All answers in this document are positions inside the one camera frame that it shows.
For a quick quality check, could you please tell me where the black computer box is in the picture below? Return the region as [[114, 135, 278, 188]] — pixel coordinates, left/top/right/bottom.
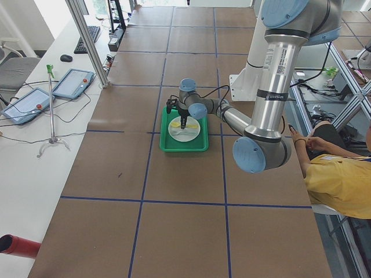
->
[[108, 28, 124, 52]]

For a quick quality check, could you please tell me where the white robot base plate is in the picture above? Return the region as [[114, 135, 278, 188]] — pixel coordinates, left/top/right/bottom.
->
[[230, 74, 259, 101]]

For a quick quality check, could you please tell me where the grabber stick green handle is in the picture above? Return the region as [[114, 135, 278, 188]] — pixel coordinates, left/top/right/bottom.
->
[[37, 64, 70, 158]]

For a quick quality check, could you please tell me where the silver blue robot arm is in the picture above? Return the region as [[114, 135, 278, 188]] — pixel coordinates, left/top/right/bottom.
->
[[166, 1, 343, 173]]

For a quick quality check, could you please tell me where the aluminium frame post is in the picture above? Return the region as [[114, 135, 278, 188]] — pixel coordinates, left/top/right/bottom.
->
[[65, 0, 109, 88]]

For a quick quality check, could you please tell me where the grey office chair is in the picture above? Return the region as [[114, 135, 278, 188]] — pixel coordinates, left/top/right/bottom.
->
[[1, 37, 41, 93]]

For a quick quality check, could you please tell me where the person in yellow shirt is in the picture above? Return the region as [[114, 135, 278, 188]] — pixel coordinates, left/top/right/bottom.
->
[[289, 121, 370, 220]]

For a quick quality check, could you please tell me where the black keyboard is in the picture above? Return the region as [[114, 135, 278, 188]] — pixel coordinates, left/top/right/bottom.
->
[[73, 25, 101, 54]]

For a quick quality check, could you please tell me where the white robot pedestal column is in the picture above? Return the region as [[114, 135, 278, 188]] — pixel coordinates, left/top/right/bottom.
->
[[246, 1, 267, 77]]

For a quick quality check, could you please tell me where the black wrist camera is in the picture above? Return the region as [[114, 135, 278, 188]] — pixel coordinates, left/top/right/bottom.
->
[[166, 98, 178, 114]]

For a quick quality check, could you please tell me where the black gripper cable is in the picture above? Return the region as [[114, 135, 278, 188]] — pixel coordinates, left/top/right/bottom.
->
[[199, 84, 231, 116]]

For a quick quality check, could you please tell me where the brown paper table cover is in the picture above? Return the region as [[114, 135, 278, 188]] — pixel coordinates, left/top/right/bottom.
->
[[30, 7, 331, 277]]

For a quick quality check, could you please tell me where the blue teach pendant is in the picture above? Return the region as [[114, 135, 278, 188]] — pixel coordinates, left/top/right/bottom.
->
[[1, 88, 50, 125], [52, 68, 94, 100]]

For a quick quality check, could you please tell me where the black computer mouse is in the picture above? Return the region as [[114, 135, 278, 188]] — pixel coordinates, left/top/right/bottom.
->
[[60, 54, 73, 63]]

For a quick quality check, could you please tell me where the blue teach pendant far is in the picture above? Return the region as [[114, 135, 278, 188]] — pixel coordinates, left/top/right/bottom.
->
[[52, 68, 94, 100]]

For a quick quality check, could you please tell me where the blue teach pendant near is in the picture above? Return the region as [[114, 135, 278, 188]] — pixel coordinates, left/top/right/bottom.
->
[[1, 88, 50, 125]]

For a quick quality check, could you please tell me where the red fire extinguisher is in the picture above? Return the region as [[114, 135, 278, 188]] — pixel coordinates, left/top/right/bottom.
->
[[1, 235, 41, 259]]

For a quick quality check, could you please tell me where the white round plate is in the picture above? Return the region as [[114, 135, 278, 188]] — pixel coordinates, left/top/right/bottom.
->
[[168, 116, 201, 142]]

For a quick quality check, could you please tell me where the yellow plastic spoon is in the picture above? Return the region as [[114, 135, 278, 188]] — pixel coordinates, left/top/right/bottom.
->
[[169, 122, 199, 129]]

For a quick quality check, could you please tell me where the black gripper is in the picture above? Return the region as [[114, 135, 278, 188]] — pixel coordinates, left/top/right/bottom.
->
[[177, 107, 190, 129]]

